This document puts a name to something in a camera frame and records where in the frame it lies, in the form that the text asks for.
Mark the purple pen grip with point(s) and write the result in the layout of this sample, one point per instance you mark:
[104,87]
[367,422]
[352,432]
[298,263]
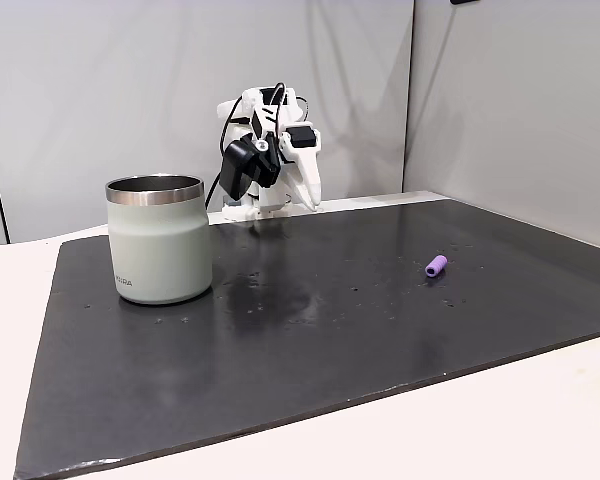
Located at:
[436,265]

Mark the sage green steel cup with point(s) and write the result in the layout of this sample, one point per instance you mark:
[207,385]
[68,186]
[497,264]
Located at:
[160,245]

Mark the black table mat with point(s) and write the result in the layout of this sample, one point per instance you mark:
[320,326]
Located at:
[300,350]

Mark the black camera box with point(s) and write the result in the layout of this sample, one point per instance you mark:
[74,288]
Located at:
[240,167]

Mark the black wall fixture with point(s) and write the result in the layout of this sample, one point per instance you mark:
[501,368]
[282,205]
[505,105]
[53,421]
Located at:
[464,1]

